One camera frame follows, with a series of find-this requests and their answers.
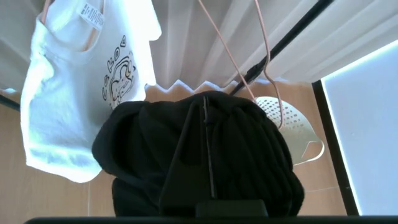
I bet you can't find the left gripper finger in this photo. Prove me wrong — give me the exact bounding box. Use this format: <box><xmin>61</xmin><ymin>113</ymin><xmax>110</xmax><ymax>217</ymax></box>
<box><xmin>159</xmin><ymin>95</ymin><xmax>216</xmax><ymax>218</ymax></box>

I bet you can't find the black garment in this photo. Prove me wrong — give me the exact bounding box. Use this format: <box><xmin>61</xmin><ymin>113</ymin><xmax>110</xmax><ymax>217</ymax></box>
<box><xmin>91</xmin><ymin>90</ymin><xmax>306</xmax><ymax>218</ymax></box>

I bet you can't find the white printed garment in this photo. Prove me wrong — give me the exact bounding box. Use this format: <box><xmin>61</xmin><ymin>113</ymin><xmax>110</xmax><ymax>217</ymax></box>
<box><xmin>19</xmin><ymin>0</ymin><xmax>163</xmax><ymax>184</ymax></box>

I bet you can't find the pink clothes hanger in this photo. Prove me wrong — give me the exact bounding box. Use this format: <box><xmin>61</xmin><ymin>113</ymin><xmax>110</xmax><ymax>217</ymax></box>
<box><xmin>197</xmin><ymin>0</ymin><xmax>285</xmax><ymax>130</ymax></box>
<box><xmin>39</xmin><ymin>0</ymin><xmax>102</xmax><ymax>52</ymax></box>

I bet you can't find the white laundry basket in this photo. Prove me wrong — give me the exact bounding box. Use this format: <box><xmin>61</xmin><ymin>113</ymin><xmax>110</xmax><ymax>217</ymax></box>
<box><xmin>254</xmin><ymin>96</ymin><xmax>326</xmax><ymax>166</ymax></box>

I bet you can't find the black clothes rack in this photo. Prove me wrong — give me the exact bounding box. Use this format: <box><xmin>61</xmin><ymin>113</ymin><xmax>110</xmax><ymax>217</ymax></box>
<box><xmin>0</xmin><ymin>0</ymin><xmax>334</xmax><ymax>112</ymax></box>

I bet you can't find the beige curtain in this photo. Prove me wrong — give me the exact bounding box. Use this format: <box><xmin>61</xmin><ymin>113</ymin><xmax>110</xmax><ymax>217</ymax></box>
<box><xmin>0</xmin><ymin>0</ymin><xmax>398</xmax><ymax>95</ymax></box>

